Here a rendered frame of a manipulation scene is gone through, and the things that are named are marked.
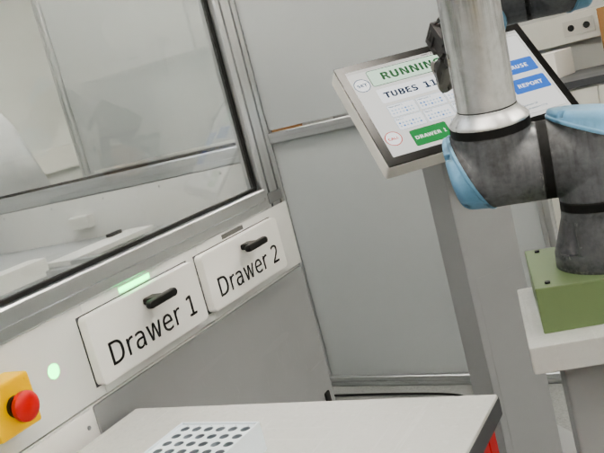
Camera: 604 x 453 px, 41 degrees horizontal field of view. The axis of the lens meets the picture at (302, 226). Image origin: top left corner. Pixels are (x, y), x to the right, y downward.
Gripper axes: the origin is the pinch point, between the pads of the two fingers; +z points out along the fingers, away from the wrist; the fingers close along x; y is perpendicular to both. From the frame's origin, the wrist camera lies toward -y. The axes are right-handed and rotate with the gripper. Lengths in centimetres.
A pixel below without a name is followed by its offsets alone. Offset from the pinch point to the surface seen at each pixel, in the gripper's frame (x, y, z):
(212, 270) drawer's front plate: 60, -21, 5
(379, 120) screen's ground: 9.7, 8.0, 14.9
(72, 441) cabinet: 91, -49, -8
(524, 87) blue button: -28.2, 5.8, 15.0
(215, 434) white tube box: 73, -62, -28
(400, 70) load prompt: -2.0, 20.7, 15.0
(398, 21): -39, 78, 60
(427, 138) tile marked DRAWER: 1.7, -0.5, 14.9
